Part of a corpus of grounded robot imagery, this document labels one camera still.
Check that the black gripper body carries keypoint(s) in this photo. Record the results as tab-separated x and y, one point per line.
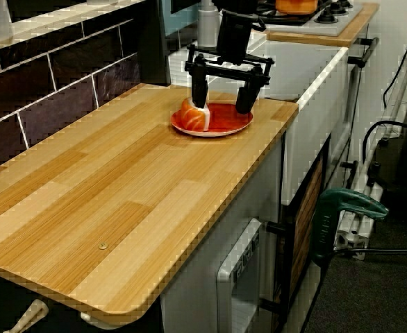
234	38

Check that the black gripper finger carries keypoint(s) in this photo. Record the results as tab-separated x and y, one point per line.
247	98
199	90

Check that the salmon nigiri sushi toy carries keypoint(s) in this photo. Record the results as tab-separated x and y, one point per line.
193	116

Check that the round red plate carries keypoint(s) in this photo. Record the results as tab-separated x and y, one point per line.
229	123

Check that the orange pot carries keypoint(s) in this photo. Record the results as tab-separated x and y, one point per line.
295	6

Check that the white toy sink unit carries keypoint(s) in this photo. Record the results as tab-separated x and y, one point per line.
314	121

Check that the black stove knob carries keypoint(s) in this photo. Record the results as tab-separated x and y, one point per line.
338	7
326	16

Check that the grey toy stove top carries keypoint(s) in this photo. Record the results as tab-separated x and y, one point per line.
328	26

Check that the green clamp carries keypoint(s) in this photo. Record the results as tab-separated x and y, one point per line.
328	222

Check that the dark tile backsplash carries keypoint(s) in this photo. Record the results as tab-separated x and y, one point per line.
50	93

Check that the cream shelf ledge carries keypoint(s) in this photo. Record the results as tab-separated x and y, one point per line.
50	24

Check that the grey dishwasher door panel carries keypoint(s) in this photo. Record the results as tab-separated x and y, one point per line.
240	277

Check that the brass countertop screw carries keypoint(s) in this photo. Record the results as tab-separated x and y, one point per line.
102	246

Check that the wide black upright post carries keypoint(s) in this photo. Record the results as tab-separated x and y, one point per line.
153	41

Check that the aluminium frame rail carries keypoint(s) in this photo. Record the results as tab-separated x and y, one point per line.
373	194

